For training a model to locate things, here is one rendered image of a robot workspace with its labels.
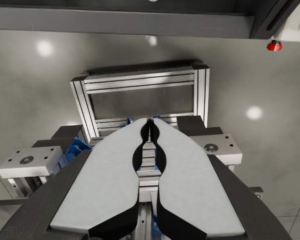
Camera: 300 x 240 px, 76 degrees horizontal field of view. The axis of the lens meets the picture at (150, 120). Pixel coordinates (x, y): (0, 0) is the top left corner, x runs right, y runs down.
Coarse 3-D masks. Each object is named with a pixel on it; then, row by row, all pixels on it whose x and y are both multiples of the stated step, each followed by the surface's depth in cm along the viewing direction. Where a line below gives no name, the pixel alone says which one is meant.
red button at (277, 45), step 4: (272, 40) 51; (276, 40) 51; (268, 44) 52; (272, 44) 51; (276, 44) 51; (280, 44) 51; (268, 48) 52; (272, 48) 51; (276, 48) 51; (280, 48) 51
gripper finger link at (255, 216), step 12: (216, 168) 9; (228, 168) 9; (228, 180) 8; (240, 180) 8; (228, 192) 7; (240, 192) 7; (252, 192) 8; (240, 204) 7; (252, 204) 7; (264, 204) 7; (240, 216) 7; (252, 216) 7; (264, 216) 7; (252, 228) 6; (264, 228) 6; (276, 228) 6
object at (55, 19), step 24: (0, 24) 37; (24, 24) 37; (48, 24) 37; (72, 24) 37; (96, 24) 37; (120, 24) 37; (144, 24) 37; (168, 24) 37; (192, 24) 37; (216, 24) 37; (240, 24) 36
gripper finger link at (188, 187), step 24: (168, 144) 10; (192, 144) 10; (168, 168) 8; (192, 168) 9; (168, 192) 7; (192, 192) 7; (216, 192) 7; (168, 216) 7; (192, 216) 7; (216, 216) 7
